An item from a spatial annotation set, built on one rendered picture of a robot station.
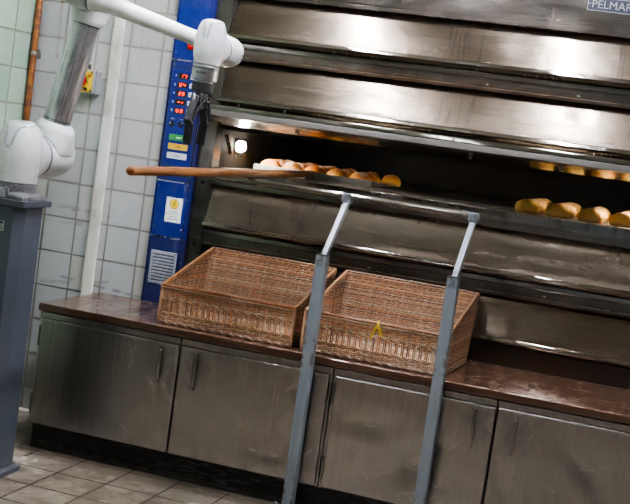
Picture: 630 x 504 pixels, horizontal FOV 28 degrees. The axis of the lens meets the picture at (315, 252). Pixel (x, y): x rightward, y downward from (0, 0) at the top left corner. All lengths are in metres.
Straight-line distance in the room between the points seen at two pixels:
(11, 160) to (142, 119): 1.02
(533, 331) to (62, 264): 2.05
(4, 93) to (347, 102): 1.46
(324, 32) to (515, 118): 0.85
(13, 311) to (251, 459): 1.02
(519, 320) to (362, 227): 0.73
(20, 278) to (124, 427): 0.75
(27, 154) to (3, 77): 1.01
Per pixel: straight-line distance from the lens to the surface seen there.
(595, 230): 4.89
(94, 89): 5.42
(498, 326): 4.95
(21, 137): 4.51
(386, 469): 4.57
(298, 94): 5.13
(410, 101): 5.02
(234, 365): 4.68
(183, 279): 4.98
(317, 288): 4.48
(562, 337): 4.92
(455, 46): 4.99
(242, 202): 5.22
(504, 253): 4.93
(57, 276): 5.57
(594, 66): 4.90
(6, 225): 4.50
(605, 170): 4.75
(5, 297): 4.53
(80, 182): 5.51
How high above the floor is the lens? 1.36
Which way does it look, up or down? 5 degrees down
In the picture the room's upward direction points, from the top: 8 degrees clockwise
